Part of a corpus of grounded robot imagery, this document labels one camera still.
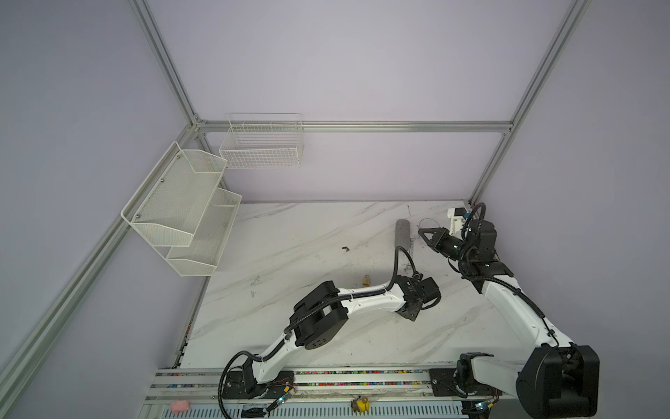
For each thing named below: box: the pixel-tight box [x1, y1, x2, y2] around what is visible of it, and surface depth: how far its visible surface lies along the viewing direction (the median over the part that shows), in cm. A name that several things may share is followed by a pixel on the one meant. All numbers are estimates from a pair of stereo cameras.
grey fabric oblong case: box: [394, 218, 411, 251], surface depth 109 cm
